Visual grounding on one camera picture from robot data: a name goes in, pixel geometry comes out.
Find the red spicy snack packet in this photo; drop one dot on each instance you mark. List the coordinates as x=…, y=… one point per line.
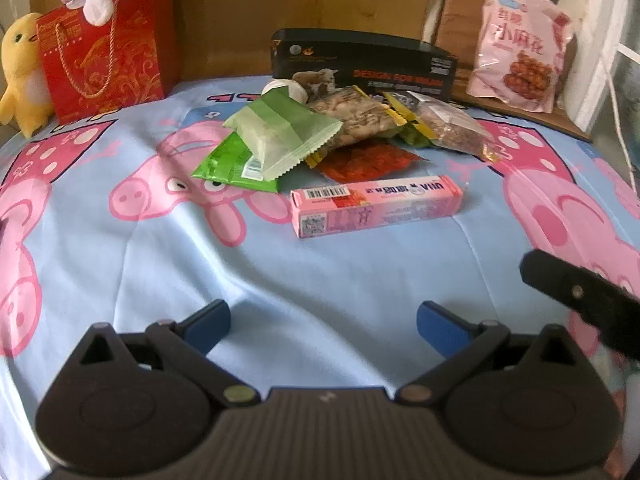
x=367, y=160

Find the bright green snack packet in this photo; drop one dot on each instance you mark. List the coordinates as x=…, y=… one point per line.
x=232, y=163

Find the yellow duck plush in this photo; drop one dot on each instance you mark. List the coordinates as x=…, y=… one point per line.
x=27, y=99

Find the pale green snack packet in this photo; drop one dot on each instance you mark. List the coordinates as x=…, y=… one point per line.
x=281, y=132

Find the white round snack pack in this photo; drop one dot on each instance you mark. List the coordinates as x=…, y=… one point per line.
x=295, y=90

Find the large pink fried-twist bag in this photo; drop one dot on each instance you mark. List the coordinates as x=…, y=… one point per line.
x=520, y=53

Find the Peppa Pig blue bedsheet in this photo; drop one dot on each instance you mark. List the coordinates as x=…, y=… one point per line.
x=102, y=221

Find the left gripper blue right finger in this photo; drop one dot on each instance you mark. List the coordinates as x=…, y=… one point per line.
x=444, y=331

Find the dark green wrapper snack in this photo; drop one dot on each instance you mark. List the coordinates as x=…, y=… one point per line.
x=412, y=136

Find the wooden headboard panel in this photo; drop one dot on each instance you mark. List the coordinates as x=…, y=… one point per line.
x=223, y=38

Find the red gift bag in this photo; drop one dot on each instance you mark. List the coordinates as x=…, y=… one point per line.
x=132, y=59

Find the yellow-edged nut snack bag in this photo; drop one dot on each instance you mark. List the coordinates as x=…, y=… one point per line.
x=361, y=116

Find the clear granola snack bag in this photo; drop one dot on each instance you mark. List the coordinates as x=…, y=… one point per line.
x=445, y=125

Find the pink long candy box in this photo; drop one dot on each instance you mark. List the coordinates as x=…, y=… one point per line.
x=359, y=206

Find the black cardboard storage box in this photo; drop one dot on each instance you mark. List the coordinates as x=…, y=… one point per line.
x=323, y=60

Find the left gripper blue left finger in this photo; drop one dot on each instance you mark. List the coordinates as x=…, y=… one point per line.
x=202, y=330

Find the brown seat cushion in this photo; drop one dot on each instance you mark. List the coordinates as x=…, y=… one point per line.
x=457, y=27

